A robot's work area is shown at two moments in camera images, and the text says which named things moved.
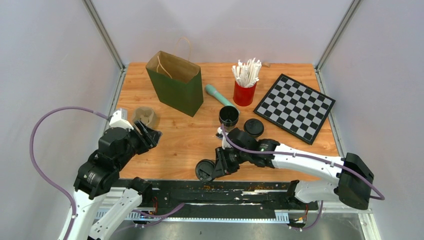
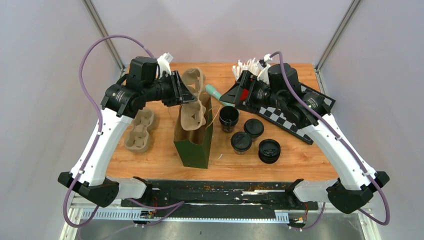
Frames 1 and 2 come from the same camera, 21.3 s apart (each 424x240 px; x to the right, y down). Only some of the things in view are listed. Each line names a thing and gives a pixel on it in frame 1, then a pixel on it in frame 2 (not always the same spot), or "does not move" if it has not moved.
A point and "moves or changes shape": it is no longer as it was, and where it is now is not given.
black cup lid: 204,169 moves or changes shape
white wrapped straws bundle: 246,74 does not move
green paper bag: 178,82 → 194,147
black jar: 228,116 does not move
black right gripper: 222,167 → 233,95
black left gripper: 150,139 → 181,94
